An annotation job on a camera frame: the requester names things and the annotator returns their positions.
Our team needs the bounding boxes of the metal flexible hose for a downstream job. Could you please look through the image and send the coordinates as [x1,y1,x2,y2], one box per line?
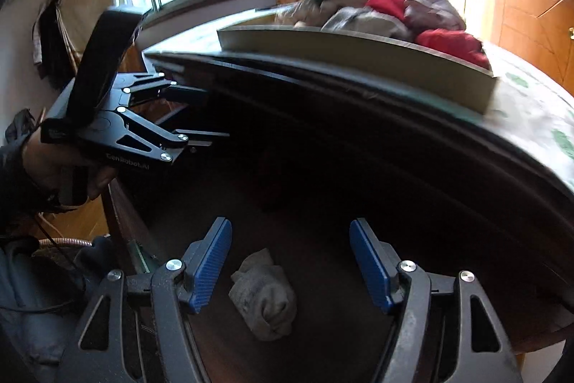
[38,235,98,251]

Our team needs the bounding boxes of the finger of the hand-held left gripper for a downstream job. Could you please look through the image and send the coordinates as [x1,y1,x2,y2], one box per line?
[120,73,211,106]
[117,107,231,163]

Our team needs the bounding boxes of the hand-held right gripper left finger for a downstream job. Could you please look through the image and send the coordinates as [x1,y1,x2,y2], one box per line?
[65,217,233,383]

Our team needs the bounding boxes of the dark hanging clothing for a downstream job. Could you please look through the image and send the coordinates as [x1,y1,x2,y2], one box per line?
[31,0,73,79]

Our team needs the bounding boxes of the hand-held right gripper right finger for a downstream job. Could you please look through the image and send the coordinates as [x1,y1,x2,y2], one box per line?
[349,218,525,383]

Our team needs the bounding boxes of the dark wooden drawer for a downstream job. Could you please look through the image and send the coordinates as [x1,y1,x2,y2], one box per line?
[107,159,566,383]

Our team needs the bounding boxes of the person's left forearm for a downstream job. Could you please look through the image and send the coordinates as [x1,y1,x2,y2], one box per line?
[0,132,61,241]

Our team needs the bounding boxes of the cream terry underwear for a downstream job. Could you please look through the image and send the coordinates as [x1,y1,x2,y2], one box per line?
[229,248,298,342]

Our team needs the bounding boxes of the pile of underwear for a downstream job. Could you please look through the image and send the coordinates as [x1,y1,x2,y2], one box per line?
[273,0,490,70]

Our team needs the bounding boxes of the wooden door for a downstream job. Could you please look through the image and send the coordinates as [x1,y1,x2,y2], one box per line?
[491,0,574,97]

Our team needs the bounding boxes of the person's dark trousers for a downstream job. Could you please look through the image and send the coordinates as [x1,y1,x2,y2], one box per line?
[0,234,118,383]

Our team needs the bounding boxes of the shallow cardboard box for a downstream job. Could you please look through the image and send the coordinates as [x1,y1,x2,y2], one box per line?
[217,23,500,115]

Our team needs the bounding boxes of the dark wooden dresser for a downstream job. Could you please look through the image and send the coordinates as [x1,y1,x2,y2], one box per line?
[101,46,574,368]

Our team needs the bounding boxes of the person's left hand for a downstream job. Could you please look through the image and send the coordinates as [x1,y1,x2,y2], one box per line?
[22,135,118,205]

